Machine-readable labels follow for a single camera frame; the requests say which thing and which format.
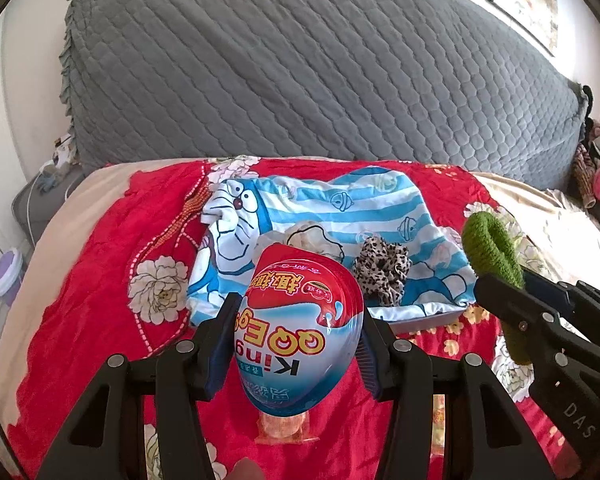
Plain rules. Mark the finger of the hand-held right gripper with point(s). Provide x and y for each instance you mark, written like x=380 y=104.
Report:
x=510 y=305
x=545 y=286

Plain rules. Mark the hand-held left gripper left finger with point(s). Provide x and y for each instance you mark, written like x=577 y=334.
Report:
x=224 y=330

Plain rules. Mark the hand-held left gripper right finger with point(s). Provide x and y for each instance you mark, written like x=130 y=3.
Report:
x=370 y=370

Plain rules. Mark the green knitted scrunchie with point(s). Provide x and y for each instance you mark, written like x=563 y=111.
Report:
x=495 y=245

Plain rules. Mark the red white blue toy egg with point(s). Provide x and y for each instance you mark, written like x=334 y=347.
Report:
x=300 y=330

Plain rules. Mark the yellow bread packet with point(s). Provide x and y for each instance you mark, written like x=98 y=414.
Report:
x=437 y=425

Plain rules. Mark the leopard print scrunchie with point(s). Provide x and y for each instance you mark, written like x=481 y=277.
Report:
x=382 y=272

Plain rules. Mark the orange snack packet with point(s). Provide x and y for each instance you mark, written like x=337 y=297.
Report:
x=285 y=430

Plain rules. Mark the beige sheer scrunchie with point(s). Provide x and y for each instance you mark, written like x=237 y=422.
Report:
x=307 y=237

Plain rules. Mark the person's left hand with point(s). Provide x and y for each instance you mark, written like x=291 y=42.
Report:
x=245 y=471

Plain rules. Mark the pile of clothes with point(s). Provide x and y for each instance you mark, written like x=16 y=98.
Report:
x=597 y=175

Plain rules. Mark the red floral blanket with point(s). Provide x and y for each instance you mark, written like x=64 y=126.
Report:
x=105 y=270

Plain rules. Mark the blue striped cartoon cloth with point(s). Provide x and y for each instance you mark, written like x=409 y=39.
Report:
x=305 y=200

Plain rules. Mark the purple and white container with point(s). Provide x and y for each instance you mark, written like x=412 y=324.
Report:
x=7 y=272

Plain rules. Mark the grey nightstand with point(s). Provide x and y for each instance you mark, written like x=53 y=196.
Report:
x=35 y=200

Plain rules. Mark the small items on nightstand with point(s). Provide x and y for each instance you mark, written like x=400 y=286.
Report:
x=62 y=152

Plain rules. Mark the grey quilted headboard cover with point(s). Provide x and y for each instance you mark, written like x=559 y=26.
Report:
x=305 y=70

